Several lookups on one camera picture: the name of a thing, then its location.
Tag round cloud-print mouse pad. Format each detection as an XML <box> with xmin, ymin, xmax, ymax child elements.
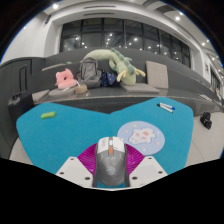
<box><xmin>116</xmin><ymin>120</ymin><xmax>166</xmax><ymax>157</ymax></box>

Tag pink plush toy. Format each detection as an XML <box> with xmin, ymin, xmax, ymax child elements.
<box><xmin>54</xmin><ymin>68</ymin><xmax>78</xmax><ymax>90</ymax></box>

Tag dark glass window wall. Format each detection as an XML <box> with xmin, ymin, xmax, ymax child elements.
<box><xmin>59</xmin><ymin>18</ymin><xmax>192</xmax><ymax>69</ymax></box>

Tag grey white computer mouse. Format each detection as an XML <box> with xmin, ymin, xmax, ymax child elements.
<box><xmin>92</xmin><ymin>136</ymin><xmax>131</xmax><ymax>188</ymax></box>

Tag flat round grey cushion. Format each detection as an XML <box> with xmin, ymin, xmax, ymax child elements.
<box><xmin>48</xmin><ymin>87</ymin><xmax>79</xmax><ymax>98</ymax></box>

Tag green dragon plush toy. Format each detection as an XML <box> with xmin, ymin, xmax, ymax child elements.
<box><xmin>83</xmin><ymin>47</ymin><xmax>147</xmax><ymax>86</ymax></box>

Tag grey backpack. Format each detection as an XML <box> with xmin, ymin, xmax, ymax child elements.
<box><xmin>78</xmin><ymin>57</ymin><xmax>104</xmax><ymax>89</ymax></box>

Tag white marker with blue cap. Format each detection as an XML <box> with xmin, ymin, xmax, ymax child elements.
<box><xmin>159</xmin><ymin>102</ymin><xmax>176</xmax><ymax>111</ymax></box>

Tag black suitcase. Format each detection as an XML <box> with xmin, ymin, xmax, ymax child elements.
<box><xmin>7</xmin><ymin>90</ymin><xmax>35</xmax><ymax>126</ymax></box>

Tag ceiling lights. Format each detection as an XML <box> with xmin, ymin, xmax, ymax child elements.
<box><xmin>49</xmin><ymin>0</ymin><xmax>224</xmax><ymax>81</ymax></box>

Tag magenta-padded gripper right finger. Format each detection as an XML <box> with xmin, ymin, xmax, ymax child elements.
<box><xmin>122</xmin><ymin>143</ymin><xmax>169</xmax><ymax>188</ymax></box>

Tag flat square grey cushion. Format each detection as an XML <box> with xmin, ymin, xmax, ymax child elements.
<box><xmin>119</xmin><ymin>82</ymin><xmax>161</xmax><ymax>94</ymax></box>

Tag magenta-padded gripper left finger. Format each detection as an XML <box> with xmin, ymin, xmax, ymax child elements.
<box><xmin>55</xmin><ymin>143</ymin><xmax>100</xmax><ymax>188</ymax></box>

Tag upright grey seat cushion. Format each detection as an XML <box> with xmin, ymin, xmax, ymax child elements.
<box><xmin>145</xmin><ymin>60</ymin><xmax>170</xmax><ymax>90</ymax></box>

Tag dark blue patterned bag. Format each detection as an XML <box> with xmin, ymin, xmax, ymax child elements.
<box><xmin>99</xmin><ymin>70</ymin><xmax>120</xmax><ymax>88</ymax></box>

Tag black bag on floor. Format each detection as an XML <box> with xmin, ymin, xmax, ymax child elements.
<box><xmin>199</xmin><ymin>111</ymin><xmax>213</xmax><ymax>130</ymax></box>

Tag small tan pouch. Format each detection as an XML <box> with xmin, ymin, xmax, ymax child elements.
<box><xmin>74</xmin><ymin>83</ymin><xmax>89</xmax><ymax>95</ymax></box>

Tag flat light grey cushion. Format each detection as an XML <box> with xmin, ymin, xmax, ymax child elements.
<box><xmin>31</xmin><ymin>89</ymin><xmax>51</xmax><ymax>103</ymax></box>

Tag white marker with black cap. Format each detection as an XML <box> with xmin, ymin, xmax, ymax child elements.
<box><xmin>156</xmin><ymin>103</ymin><xmax>174</xmax><ymax>114</ymax></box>

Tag grey tiered bench seating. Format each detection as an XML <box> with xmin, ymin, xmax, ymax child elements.
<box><xmin>0</xmin><ymin>46</ymin><xmax>224</xmax><ymax>118</ymax></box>

